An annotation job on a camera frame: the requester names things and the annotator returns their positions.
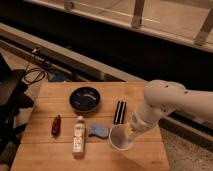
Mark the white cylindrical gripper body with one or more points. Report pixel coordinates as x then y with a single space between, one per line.
145 117

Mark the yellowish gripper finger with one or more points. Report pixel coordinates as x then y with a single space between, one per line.
129 133

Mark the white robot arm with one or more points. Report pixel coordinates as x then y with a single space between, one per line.
161 98

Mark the black striped rectangular block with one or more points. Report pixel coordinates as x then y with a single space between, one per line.
120 113

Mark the blue sponge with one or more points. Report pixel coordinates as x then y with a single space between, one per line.
99 131

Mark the white plastic bottle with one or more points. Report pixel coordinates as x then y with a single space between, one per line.
79 137

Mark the dark blue bowl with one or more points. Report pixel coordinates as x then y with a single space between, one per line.
84 99

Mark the small red-brown object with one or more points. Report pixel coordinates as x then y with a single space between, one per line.
56 125

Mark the blue object on floor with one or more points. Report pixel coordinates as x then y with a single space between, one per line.
58 78

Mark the black chair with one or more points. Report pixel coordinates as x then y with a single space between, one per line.
12 98

